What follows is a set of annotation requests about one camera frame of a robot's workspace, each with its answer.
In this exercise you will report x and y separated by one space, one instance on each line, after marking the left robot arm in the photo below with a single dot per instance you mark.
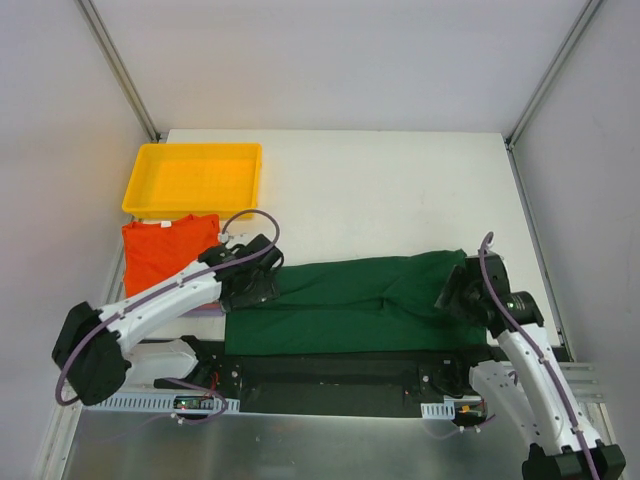
99 350

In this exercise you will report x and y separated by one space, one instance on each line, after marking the green t-shirt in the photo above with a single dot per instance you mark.
384 304

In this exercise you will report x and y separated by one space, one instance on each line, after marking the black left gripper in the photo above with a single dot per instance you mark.
255 291

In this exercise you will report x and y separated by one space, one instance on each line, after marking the orange folded t-shirt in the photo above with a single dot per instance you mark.
153 252

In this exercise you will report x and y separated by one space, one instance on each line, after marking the left aluminium frame post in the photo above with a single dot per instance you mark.
108 48

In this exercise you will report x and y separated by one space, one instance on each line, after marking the lilac folded t-shirt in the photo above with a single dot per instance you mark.
207 310

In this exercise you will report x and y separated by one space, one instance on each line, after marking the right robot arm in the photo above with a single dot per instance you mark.
532 392

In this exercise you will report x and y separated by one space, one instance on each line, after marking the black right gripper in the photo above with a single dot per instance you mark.
455 290

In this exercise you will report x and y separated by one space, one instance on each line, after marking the aluminium frame post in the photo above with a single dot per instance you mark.
567 47
108 48

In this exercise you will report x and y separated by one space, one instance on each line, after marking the yellow plastic tray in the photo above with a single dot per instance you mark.
172 180

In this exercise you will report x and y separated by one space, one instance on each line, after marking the right aluminium frame post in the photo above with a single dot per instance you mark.
567 47

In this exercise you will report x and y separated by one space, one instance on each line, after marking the aluminium front rail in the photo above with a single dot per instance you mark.
583 380

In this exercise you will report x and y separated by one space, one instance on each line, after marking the white slotted cable duct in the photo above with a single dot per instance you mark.
165 403

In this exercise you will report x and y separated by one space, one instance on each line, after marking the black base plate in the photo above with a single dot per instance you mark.
373 384

